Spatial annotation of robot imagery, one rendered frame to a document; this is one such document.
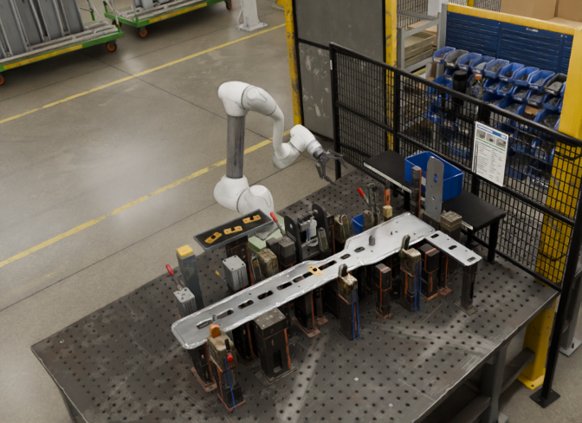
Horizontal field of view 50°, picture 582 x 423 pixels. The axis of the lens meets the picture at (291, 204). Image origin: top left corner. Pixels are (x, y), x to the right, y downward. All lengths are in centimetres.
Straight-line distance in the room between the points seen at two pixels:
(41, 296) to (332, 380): 266
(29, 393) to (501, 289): 280
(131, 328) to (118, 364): 24
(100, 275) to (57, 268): 38
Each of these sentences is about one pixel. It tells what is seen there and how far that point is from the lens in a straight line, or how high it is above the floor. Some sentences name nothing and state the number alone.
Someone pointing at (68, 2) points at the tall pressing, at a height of 72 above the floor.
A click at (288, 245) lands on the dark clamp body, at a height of 108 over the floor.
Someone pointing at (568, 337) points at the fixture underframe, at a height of 10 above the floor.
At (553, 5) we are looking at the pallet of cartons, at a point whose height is 87.
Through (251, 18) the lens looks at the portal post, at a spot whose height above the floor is 15.
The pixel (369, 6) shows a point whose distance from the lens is 509.
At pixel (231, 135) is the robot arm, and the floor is 131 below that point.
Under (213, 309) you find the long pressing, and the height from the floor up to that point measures 100.
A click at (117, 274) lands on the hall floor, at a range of 490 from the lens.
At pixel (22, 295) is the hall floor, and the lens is 503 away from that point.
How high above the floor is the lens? 287
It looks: 33 degrees down
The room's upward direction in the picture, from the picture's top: 5 degrees counter-clockwise
